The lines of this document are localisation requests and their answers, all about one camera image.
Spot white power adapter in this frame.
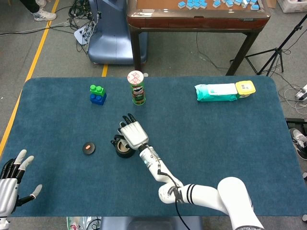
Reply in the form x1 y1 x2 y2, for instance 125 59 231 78
295 83 307 101

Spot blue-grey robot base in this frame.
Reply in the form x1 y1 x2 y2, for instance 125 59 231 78
87 0 148 65

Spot black trouser leg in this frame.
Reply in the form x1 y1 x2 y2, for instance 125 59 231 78
20 0 40 14

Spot white tangled cable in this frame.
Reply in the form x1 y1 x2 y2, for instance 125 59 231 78
278 85 307 115

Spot black cable bundle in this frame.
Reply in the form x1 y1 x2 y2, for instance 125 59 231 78
68 0 101 53

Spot black teapot lid orange knob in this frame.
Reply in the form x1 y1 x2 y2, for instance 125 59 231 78
82 142 96 155

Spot blue-grey robot torso base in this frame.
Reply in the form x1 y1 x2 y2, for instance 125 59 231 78
100 216 204 230

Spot green Pringles can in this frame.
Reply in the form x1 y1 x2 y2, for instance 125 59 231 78
127 70 146 106

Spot teal wet wipes pack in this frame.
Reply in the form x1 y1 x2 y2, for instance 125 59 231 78
194 83 238 103

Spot blue felt table mat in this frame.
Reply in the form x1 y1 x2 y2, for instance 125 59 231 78
0 76 302 218

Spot grey white sneaker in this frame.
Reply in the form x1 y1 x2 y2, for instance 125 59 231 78
289 128 307 161

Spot white sneaker blue accents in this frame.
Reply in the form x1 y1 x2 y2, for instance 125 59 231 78
32 8 58 22

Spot white storage box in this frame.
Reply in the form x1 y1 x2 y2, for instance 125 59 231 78
277 0 307 14

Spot thin black floor cable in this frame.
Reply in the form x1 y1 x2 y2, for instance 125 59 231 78
196 32 231 71

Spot white power strip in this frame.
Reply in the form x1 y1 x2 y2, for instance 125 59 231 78
73 20 96 46

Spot colourful printed package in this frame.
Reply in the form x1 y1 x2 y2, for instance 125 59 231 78
66 216 101 230

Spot long white floor cable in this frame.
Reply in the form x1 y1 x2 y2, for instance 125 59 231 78
0 21 72 36

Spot black teapot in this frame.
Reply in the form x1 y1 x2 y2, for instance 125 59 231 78
110 134 136 159

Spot black tripod stand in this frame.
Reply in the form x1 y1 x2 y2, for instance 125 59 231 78
229 16 307 77

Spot brown mahjong table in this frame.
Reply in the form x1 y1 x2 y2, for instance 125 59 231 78
126 0 271 76

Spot green building block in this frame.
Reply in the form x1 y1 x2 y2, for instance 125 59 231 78
89 84 106 97

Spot black floor platform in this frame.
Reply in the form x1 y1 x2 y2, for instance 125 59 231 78
284 117 307 131

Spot yellow lidded container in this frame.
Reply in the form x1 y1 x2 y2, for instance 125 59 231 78
234 80 257 100

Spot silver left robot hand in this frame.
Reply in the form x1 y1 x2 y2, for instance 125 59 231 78
0 149 43 218

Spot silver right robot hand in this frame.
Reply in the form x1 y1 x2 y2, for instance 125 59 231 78
117 113 149 151

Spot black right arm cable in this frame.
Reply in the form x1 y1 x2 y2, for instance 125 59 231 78
146 146 192 230

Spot blue building block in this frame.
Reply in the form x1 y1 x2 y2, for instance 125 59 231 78
90 92 107 106

